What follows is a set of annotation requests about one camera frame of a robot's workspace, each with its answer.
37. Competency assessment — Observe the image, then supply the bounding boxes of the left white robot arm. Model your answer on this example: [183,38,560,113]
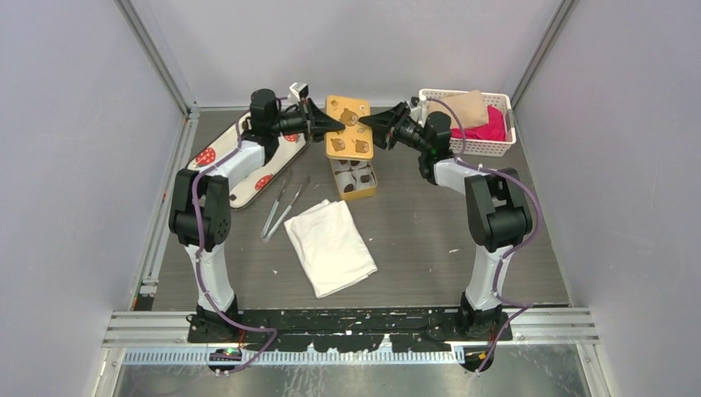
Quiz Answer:
[169,82,343,342]

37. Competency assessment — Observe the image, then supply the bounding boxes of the strawberry pattern tray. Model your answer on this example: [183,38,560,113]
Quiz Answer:
[187,113,307,209]

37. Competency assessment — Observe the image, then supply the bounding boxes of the white folded cloth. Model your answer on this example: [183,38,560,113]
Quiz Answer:
[284,199,378,299]

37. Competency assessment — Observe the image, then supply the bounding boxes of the gold chocolate tin box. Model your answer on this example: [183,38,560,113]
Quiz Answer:
[329,159,378,201]

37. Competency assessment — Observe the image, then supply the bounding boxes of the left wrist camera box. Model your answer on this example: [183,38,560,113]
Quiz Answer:
[288,82,308,103]

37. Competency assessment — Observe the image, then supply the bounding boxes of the beige cloth in basket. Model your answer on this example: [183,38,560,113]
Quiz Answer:
[427,90,489,129]

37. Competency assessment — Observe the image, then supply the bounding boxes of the pink cloth in basket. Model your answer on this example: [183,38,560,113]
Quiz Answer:
[451,105,506,141]

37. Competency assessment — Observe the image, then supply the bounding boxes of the metal tongs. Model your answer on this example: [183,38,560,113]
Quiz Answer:
[260,168,312,244]

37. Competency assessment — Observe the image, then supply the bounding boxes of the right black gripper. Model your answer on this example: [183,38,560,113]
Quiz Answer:
[358,102,431,154]

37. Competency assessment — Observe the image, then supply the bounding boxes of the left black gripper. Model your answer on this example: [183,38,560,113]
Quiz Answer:
[271,98,346,145]

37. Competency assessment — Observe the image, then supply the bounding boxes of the white paper cup liner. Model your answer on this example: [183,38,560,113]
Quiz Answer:
[334,169,358,194]
[352,163,377,190]

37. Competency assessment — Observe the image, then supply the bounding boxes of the silver tin lid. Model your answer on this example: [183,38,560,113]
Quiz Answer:
[325,95,374,161]

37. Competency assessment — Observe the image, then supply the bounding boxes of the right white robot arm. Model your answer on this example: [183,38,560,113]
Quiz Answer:
[358,101,537,340]

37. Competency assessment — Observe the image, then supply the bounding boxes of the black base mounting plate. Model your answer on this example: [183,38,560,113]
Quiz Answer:
[186,306,513,353]

